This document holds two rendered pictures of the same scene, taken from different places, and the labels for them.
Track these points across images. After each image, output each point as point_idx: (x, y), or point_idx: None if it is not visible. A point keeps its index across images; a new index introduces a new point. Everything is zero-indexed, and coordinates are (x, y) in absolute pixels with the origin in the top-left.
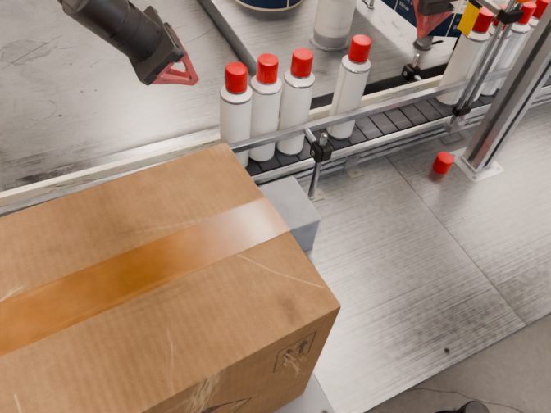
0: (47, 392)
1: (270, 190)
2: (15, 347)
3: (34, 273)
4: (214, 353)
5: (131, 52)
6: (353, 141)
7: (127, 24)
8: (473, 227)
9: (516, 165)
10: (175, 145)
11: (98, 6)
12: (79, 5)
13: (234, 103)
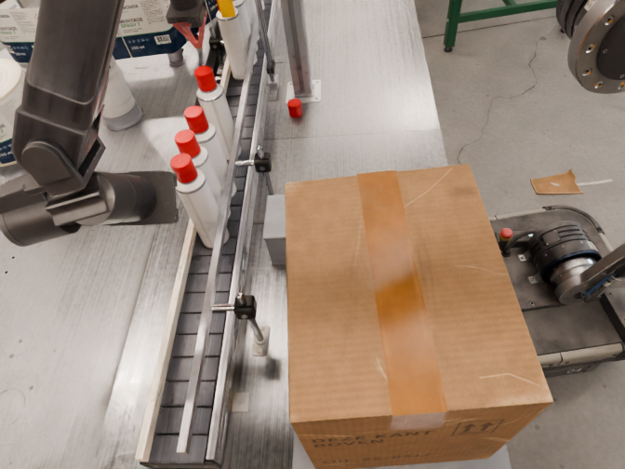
0: (484, 354)
1: (272, 216)
2: (437, 371)
3: (366, 348)
4: (484, 243)
5: (147, 209)
6: (246, 147)
7: (136, 187)
8: (356, 119)
9: (320, 72)
10: (152, 286)
11: (119, 189)
12: (108, 202)
13: (202, 186)
